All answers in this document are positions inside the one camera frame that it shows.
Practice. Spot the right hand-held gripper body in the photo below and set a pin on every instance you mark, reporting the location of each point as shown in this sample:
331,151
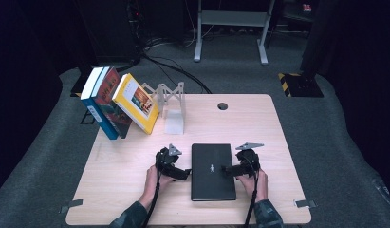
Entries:
248,158

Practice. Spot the grey tape strip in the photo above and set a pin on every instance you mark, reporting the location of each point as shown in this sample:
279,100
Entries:
306,203
70,205

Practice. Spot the black book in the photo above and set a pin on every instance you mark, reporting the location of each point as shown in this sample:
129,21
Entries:
213,172

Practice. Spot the blue book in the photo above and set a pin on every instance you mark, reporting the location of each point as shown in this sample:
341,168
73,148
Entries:
97,110

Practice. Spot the person's left hand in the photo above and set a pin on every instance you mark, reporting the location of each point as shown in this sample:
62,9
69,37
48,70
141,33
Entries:
156,183

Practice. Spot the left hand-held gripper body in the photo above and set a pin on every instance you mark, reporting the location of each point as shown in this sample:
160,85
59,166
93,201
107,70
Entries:
167,160

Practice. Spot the white metal stand frame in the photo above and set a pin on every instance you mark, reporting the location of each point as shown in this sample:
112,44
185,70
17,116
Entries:
233,17

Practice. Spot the dark cabinet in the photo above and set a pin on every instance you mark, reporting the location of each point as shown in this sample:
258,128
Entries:
110,31

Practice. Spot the yellow book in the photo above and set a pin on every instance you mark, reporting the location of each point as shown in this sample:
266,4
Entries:
137,104

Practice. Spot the red illustrated book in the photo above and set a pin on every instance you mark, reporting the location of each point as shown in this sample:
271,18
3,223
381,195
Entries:
115,107

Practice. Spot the small red white object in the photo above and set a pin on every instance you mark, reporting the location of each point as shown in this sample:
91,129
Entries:
307,7

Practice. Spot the grey expandable metal bookend rack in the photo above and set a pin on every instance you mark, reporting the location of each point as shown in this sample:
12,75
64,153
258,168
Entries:
173,107

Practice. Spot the person's right hand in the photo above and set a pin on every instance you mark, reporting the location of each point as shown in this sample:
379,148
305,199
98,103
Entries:
254,186

